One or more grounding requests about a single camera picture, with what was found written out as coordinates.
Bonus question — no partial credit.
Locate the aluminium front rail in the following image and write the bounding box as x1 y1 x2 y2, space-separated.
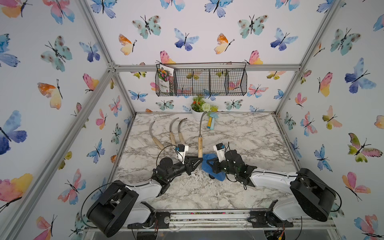
118 209 337 232

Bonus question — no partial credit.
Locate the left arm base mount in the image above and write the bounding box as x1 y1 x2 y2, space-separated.
125 202 171 230

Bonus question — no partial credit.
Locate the teal garden trowel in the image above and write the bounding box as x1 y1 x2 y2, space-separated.
210 112 219 130

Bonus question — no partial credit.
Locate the blue microfiber rag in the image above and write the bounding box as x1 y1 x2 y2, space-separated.
202 154 226 182

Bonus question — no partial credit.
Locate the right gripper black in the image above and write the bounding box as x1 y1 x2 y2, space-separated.
205 156 238 179

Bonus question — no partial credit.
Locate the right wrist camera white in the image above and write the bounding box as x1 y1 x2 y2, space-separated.
213 143 226 163

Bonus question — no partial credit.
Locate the black wire wall basket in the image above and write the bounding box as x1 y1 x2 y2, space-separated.
155 62 248 97

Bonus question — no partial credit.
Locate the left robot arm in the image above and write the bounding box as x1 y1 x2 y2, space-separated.
80 156 203 238

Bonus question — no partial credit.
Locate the white pot with plant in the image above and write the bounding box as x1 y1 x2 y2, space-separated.
191 95 219 121

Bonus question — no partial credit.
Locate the yellow handled garden tool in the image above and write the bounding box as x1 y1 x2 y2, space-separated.
207 117 213 129

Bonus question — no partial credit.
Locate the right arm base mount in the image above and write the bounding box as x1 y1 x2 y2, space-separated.
247 200 294 228

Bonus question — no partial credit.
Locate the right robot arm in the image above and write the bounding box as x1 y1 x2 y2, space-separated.
203 150 339 226

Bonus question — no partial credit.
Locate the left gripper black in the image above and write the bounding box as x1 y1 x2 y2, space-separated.
164 156 201 183

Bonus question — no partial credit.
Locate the sickle wooden handle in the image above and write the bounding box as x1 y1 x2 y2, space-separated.
149 120 166 151
168 117 180 148
177 117 188 145
198 111 208 158

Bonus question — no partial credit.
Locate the seed packet in basket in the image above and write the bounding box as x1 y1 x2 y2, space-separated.
157 64 175 94

